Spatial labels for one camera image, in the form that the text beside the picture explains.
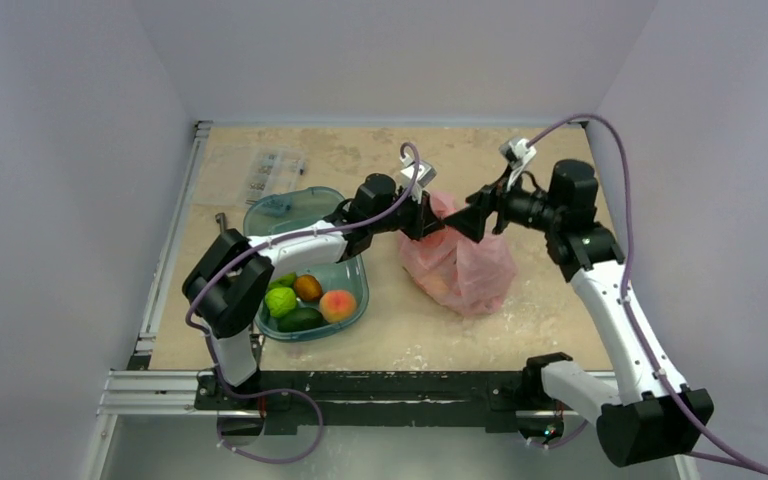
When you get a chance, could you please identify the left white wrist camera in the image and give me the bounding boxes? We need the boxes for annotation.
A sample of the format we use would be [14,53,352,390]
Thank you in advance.
[397,155,437,202]

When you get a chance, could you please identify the teal plastic fruit tray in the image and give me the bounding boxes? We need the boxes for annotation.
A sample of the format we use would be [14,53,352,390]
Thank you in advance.
[242,186,369,342]

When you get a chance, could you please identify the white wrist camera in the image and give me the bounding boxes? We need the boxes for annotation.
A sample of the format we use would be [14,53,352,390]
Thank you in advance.
[499,137,537,192]
[397,155,437,202]

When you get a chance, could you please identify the black metal tool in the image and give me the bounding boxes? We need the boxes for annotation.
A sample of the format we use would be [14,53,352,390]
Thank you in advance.
[214,212,228,232]

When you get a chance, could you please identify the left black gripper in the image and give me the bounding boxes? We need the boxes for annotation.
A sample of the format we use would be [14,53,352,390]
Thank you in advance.
[369,186,444,243]

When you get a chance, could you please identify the aluminium frame rail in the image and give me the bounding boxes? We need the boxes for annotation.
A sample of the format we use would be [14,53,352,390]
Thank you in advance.
[79,120,266,480]

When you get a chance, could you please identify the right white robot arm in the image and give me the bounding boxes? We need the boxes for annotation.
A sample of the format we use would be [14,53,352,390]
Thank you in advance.
[444,159,714,467]

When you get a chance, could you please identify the brown fake kiwi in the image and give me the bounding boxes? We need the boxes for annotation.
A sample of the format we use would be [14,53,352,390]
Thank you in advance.
[292,274,324,302]

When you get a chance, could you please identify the clear plastic packet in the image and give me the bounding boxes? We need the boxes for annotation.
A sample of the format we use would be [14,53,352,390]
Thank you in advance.
[237,147,306,206]

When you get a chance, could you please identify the pink plastic bag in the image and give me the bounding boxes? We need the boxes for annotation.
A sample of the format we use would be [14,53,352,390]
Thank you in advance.
[397,227,518,317]

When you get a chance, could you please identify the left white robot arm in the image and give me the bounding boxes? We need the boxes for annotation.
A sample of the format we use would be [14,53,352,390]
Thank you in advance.
[182,174,444,409]

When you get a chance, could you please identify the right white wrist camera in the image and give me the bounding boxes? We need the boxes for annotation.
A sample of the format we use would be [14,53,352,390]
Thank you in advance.
[499,137,537,192]

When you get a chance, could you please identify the green fake apple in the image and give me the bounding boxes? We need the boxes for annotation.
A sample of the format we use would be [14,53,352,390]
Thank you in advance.
[269,272,297,289]

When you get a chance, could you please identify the pink fake peach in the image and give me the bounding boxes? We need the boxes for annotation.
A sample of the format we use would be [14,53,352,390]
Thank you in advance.
[319,290,357,324]

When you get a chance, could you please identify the dark green fake avocado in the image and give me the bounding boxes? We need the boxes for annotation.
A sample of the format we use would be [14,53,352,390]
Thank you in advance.
[276,307,326,333]

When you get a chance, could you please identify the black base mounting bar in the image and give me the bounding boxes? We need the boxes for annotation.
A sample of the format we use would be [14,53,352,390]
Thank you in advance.
[194,371,573,442]

